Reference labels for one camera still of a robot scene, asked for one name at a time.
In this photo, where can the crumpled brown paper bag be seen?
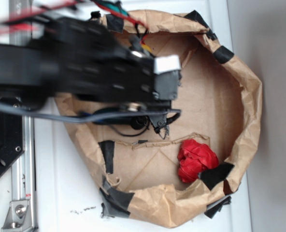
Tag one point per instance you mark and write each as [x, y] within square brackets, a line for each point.
[221, 103]

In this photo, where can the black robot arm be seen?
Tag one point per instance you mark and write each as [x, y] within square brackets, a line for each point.
[84, 59]

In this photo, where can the aluminium extrusion rail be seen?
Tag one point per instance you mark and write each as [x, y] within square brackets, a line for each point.
[23, 172]

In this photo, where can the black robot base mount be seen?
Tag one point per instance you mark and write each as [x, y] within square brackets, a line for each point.
[11, 140]

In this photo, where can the metal corner bracket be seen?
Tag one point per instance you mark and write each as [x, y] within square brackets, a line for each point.
[18, 218]

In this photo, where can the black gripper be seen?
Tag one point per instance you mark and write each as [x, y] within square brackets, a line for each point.
[122, 75]

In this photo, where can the crumpled red paper ball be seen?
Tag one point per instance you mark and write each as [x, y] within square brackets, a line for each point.
[194, 158]

